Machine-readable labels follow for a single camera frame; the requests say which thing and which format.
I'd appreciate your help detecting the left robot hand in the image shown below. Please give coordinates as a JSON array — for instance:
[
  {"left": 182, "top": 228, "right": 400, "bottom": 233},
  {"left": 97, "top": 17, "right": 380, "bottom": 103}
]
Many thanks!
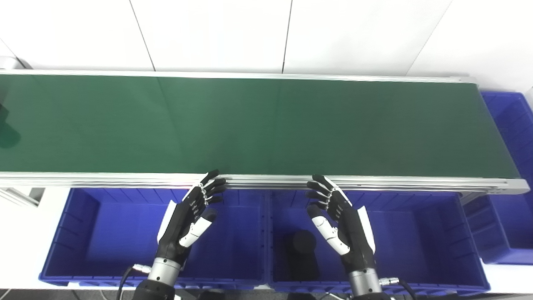
[{"left": 157, "top": 169, "right": 227, "bottom": 267}]

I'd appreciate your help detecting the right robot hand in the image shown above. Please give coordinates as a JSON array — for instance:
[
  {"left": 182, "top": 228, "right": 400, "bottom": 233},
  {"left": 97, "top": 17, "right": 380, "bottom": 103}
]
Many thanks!
[{"left": 305, "top": 174, "right": 377, "bottom": 273}]

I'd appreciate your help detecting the black cylinder-on-block part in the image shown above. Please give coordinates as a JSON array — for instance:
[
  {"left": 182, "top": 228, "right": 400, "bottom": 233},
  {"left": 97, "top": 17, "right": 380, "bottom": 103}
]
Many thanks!
[{"left": 284, "top": 230, "right": 320, "bottom": 282}]

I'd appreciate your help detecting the blue plastic bin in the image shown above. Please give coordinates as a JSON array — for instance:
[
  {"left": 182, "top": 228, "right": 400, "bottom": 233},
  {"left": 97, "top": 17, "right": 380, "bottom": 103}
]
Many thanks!
[
  {"left": 39, "top": 187, "right": 267, "bottom": 290},
  {"left": 462, "top": 91, "right": 533, "bottom": 265},
  {"left": 266, "top": 190, "right": 491, "bottom": 294}
]

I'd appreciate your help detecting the green conveyor belt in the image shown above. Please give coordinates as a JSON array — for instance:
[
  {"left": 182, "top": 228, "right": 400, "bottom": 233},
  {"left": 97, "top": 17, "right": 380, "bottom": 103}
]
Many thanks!
[
  {"left": 0, "top": 69, "right": 530, "bottom": 195},
  {"left": 0, "top": 74, "right": 521, "bottom": 179}
]

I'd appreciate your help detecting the aluminium conveyor leg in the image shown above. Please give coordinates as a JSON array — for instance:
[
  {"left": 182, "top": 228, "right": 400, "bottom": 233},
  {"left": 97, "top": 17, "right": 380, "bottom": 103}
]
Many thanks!
[{"left": 0, "top": 187, "right": 45, "bottom": 208}]

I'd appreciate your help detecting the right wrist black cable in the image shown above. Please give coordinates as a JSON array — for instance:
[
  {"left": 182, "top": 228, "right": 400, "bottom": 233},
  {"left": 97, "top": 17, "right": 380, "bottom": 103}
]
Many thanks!
[{"left": 379, "top": 276, "right": 417, "bottom": 300}]

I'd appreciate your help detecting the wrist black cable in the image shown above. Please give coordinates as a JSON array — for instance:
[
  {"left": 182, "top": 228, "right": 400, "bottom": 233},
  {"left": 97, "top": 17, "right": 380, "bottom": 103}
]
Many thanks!
[
  {"left": 379, "top": 276, "right": 417, "bottom": 300},
  {"left": 118, "top": 264, "right": 151, "bottom": 300}
]

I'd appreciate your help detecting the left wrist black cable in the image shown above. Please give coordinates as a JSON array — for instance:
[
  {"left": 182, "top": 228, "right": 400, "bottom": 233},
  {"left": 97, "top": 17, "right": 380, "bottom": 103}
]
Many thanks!
[{"left": 118, "top": 264, "right": 151, "bottom": 300}]

